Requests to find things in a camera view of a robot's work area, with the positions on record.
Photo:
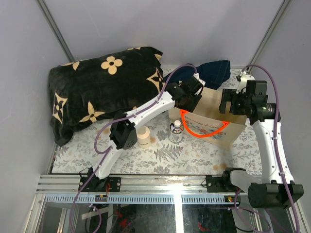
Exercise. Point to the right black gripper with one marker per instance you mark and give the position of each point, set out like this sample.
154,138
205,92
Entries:
230,95

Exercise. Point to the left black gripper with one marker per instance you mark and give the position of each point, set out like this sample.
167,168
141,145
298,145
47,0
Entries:
190,103

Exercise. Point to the beige canvas bag orange handles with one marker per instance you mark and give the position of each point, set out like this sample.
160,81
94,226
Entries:
210,125

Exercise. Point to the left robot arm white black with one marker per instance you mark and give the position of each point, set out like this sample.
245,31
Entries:
124,127

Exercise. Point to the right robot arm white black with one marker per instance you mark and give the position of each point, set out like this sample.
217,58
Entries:
277,189

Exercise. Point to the dark blue denim garment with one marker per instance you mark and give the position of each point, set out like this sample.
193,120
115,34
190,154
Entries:
213,73

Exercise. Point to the clear round bottle white cap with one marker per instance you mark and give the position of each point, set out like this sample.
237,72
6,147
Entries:
175,131

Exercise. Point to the beige round bottle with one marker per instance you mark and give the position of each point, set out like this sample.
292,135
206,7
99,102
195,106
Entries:
143,135

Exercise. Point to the floral patterned tablecloth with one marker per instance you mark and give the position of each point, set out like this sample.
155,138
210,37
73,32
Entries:
189,156

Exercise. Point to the black floral pattern pillow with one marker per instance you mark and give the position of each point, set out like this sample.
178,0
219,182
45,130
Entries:
87,91

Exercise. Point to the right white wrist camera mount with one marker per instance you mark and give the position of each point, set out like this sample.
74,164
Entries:
242,78

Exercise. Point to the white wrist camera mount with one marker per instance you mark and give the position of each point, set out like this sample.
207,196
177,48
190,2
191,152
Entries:
242,78
199,77

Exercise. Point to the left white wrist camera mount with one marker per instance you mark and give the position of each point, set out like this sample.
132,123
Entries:
199,77

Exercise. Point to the aluminium mounting rail frame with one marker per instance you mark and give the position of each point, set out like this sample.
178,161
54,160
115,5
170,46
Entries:
127,189

